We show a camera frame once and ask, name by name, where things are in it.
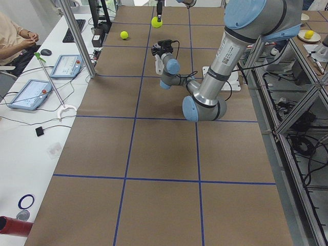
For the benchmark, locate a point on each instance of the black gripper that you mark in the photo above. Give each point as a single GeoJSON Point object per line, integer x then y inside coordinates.
{"type": "Point", "coordinates": [159, 5]}
{"type": "Point", "coordinates": [157, 50]}

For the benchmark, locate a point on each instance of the yellow Wilson tennis ball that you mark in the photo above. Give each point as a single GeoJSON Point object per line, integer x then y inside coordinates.
{"type": "Point", "coordinates": [155, 23]}

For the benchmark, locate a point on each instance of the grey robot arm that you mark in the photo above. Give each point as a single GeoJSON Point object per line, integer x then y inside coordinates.
{"type": "Point", "coordinates": [188, 3]}
{"type": "Point", "coordinates": [245, 22]}

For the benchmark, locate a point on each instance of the yellow far tennis ball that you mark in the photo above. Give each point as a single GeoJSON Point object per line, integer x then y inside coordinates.
{"type": "Point", "coordinates": [124, 35]}

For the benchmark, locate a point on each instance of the black box with label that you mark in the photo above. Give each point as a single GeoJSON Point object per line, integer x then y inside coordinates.
{"type": "Point", "coordinates": [98, 37]}

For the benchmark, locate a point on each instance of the black monitor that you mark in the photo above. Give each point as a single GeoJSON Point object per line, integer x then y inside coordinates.
{"type": "Point", "coordinates": [95, 7]}

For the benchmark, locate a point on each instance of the far blue teach pendant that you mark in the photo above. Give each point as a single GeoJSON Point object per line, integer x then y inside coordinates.
{"type": "Point", "coordinates": [67, 66]}

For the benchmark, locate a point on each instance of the blue teach pendant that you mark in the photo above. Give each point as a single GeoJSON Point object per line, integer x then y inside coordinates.
{"type": "Point", "coordinates": [32, 95]}
{"type": "Point", "coordinates": [67, 66]}

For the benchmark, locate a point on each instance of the grey computer mouse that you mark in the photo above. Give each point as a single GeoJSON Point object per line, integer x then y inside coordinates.
{"type": "Point", "coordinates": [46, 52]}

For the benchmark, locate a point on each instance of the near blue teach pendant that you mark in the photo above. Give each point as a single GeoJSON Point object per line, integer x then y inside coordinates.
{"type": "Point", "coordinates": [32, 95]}

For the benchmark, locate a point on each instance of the seated person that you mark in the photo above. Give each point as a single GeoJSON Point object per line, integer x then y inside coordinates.
{"type": "Point", "coordinates": [18, 45]}

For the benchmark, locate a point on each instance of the small black square pad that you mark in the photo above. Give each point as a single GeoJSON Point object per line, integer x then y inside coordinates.
{"type": "Point", "coordinates": [39, 131]}

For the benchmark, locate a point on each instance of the plate with lemon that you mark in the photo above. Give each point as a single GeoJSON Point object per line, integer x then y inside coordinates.
{"type": "Point", "coordinates": [309, 36]}

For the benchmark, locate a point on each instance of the red cylinder bottle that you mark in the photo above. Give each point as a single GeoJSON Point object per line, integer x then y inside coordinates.
{"type": "Point", "coordinates": [15, 227]}

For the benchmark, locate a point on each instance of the aluminium frame post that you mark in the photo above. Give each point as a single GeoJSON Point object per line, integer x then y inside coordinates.
{"type": "Point", "coordinates": [72, 24]}

